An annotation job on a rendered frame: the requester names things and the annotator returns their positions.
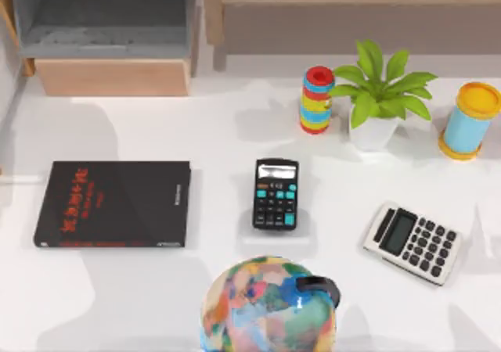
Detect pale wooden drawer front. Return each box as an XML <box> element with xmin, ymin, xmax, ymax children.
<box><xmin>34</xmin><ymin>58</ymin><xmax>192</xmax><ymax>97</ymax></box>

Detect white calculator with black keys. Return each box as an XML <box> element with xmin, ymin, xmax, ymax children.
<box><xmin>362</xmin><ymin>201</ymin><xmax>462</xmax><ymax>287</ymax></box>

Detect stack of coloured rings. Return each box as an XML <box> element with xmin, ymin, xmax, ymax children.
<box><xmin>299</xmin><ymin>66</ymin><xmax>335</xmax><ymax>135</ymax></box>

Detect multicoloured globe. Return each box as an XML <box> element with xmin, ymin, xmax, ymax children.
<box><xmin>200</xmin><ymin>255</ymin><xmax>341</xmax><ymax>352</ymax></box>

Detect black book with red lettering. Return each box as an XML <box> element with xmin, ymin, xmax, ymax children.
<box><xmin>33</xmin><ymin>160</ymin><xmax>193</xmax><ymax>250</ymax></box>

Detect blue and yellow cylinder container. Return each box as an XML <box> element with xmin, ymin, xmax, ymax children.
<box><xmin>438</xmin><ymin>81</ymin><xmax>501</xmax><ymax>161</ymax></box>

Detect wooden cupboard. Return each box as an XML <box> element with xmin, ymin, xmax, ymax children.
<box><xmin>201</xmin><ymin>0</ymin><xmax>501</xmax><ymax>72</ymax></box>

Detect black calculator with teal keys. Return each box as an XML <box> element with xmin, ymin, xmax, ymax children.
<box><xmin>252</xmin><ymin>157</ymin><xmax>300</xmax><ymax>232</ymax></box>

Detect green plant in white pot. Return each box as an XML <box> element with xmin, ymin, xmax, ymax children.
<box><xmin>327</xmin><ymin>39</ymin><xmax>438</xmax><ymax>152</ymax></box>

